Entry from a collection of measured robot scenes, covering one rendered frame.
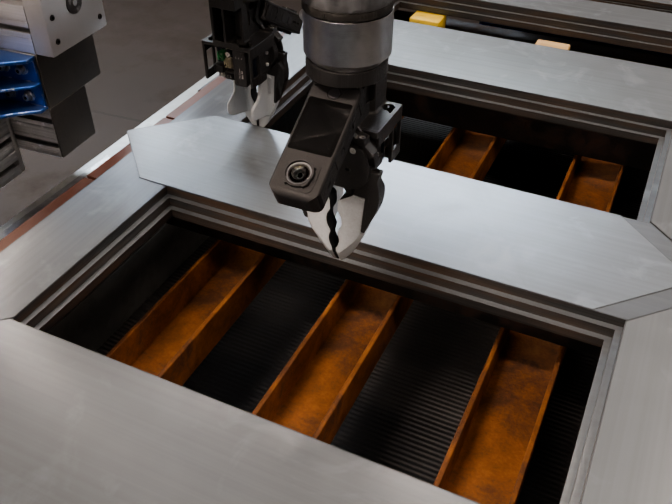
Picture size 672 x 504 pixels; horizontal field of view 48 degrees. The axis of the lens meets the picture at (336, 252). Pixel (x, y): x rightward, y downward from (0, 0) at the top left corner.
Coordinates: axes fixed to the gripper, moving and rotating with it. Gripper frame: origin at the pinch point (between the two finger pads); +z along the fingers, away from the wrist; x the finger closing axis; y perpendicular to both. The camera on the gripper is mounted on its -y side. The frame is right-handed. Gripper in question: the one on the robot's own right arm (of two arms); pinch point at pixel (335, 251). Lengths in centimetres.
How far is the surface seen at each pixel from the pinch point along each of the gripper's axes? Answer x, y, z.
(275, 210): 12.9, 10.4, 5.7
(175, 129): 34.9, 21.2, 5.6
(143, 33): 195, 207, 91
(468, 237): -9.6, 15.2, 5.6
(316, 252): 6.2, 7.8, 8.0
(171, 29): 186, 216, 91
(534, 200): -14.7, 25.7, 5.6
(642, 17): -18, 92, 6
